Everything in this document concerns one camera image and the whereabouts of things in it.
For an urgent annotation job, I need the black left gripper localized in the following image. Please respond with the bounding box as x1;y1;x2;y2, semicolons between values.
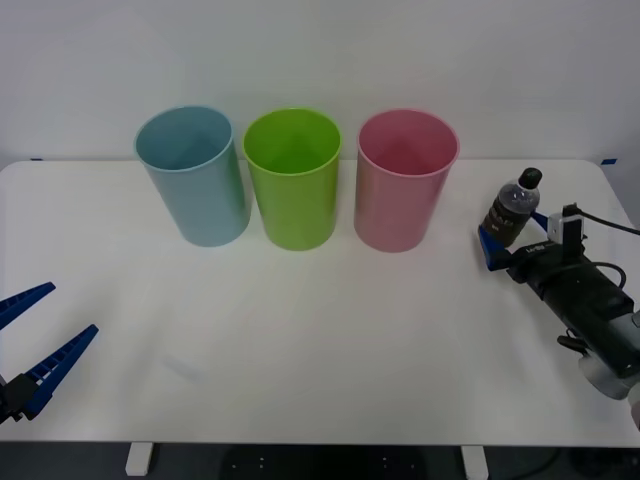
0;281;100;427

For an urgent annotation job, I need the green plastic bin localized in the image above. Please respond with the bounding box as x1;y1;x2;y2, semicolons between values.
242;107;343;251

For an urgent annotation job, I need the pink plastic bin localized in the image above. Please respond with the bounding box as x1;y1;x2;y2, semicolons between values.
353;108;460;254

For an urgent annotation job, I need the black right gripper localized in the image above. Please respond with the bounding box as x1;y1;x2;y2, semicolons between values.
477;211;604;302

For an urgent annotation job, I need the pale blue plastic bin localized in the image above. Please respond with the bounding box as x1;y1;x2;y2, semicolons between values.
133;104;252;248

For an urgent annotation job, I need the white table leg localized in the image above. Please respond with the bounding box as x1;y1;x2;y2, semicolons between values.
124;443;153;477
460;445;490;480

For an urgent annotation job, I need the dark plastic bottle black cap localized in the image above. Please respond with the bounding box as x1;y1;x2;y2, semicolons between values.
480;167;544;247

